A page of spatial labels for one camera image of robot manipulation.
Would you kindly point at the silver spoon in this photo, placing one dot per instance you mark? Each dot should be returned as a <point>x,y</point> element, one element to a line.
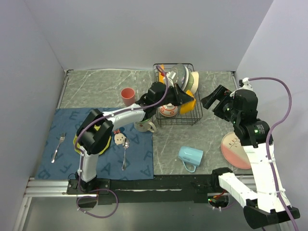
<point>125,145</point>

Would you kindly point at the red white patterned dish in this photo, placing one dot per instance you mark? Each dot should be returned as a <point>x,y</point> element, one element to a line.
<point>168,110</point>

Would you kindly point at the green square panda dish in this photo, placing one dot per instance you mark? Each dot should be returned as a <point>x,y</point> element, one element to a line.
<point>190,82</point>

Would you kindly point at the aluminium rail frame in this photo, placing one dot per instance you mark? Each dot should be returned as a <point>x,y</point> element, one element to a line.
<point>46,188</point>

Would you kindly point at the silver fork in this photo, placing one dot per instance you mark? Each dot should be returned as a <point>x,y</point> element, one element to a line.
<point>61,140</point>

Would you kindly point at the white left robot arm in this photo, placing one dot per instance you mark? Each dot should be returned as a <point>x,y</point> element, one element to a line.
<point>86,173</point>

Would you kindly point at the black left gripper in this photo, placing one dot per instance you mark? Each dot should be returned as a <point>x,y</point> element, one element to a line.
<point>180,96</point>

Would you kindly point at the teal rim white plate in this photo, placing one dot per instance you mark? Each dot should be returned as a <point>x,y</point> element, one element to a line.
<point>186,79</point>

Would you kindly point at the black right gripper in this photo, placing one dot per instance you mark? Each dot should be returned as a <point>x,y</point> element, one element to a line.
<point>220,93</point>

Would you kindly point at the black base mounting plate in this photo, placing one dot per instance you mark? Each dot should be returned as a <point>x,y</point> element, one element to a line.
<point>162,188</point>

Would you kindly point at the green-inside floral mug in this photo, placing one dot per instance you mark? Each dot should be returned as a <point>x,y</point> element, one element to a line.
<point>145,126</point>

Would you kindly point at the blue floral plate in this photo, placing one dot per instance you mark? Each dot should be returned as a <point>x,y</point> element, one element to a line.
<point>180,74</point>

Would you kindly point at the green polka dot plate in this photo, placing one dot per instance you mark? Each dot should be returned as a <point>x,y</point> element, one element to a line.
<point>95,140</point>

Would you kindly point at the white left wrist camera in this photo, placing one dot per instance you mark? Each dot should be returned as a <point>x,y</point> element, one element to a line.
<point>169,78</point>

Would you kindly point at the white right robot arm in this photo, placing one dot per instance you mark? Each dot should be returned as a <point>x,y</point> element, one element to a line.
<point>268,204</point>

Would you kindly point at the orange bowl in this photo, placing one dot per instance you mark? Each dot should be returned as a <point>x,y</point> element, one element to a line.
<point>185,108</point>

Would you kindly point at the cartoon mouse spoon rest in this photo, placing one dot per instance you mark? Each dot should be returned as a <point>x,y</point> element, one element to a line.
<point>119,136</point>

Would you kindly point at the pink white round plate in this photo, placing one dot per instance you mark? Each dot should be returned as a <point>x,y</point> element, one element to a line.
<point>233,152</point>

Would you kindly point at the orange polka dot plate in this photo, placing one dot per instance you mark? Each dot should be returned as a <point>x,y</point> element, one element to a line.
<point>160,76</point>

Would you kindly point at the pink plastic cup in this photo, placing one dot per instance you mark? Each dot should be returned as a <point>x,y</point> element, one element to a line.
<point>128,96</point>

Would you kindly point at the black wire dish rack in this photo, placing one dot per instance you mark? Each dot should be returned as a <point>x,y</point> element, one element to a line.
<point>189,118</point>

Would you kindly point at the blue letter-print cloth mat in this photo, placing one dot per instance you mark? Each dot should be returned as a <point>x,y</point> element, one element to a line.
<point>139,154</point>

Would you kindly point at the light blue mug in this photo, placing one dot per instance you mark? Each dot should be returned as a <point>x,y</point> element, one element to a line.
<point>190,156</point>

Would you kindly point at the cream square cartoon dish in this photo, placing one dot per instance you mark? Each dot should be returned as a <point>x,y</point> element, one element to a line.
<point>195,85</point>

